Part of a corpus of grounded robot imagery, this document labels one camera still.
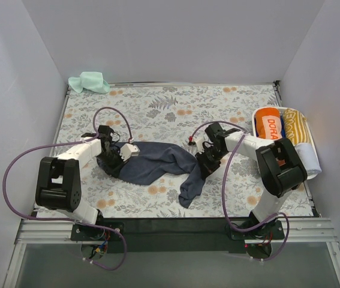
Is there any dark grey towel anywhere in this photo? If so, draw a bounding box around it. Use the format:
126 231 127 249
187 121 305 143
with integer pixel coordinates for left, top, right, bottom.
114 142 205 208

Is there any orange peach printed towel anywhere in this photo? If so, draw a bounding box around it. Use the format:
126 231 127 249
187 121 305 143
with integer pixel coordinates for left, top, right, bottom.
254 107 285 140

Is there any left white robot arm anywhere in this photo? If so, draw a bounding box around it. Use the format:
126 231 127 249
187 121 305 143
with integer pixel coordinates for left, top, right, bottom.
35 125 125 240

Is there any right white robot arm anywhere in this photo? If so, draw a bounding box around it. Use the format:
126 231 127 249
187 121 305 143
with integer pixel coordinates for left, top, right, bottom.
189 121 308 239

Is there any floral table mat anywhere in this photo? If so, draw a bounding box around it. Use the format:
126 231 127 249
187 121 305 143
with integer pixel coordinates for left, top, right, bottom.
36 85 314 219

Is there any mint green towel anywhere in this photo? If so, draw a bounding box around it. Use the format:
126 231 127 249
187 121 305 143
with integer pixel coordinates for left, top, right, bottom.
68 71 110 94

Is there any yellow patterned rolled towel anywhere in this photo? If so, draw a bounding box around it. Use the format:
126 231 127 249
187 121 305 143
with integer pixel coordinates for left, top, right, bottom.
282 108 311 146

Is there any white plastic basket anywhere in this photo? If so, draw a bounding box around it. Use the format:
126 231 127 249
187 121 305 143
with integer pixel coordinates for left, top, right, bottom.
252 106 322 180

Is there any light blue rolled towel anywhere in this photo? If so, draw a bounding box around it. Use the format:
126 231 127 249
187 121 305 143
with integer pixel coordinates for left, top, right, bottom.
295 143 322 180

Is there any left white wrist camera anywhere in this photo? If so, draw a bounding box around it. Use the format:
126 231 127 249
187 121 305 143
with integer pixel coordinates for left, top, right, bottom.
119 143 140 161

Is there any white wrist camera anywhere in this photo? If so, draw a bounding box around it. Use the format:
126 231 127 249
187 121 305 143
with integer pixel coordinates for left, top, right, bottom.
188 136 205 153
119 143 140 161

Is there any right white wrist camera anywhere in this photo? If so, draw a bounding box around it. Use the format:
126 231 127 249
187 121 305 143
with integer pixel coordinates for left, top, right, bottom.
188 136 205 153

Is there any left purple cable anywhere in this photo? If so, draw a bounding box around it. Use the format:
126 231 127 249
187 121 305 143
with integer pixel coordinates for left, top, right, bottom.
2 106 135 272

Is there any purple cable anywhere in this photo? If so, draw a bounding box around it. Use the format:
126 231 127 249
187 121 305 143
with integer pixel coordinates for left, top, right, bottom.
2 106 135 272
189 121 289 263

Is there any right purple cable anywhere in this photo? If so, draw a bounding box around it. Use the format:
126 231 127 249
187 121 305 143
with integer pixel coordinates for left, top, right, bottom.
189 121 289 263

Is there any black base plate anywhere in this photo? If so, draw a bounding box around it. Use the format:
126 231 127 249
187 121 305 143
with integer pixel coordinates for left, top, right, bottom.
70 217 284 254

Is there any aluminium frame rail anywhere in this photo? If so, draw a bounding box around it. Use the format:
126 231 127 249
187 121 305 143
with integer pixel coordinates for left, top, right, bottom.
15 217 338 244

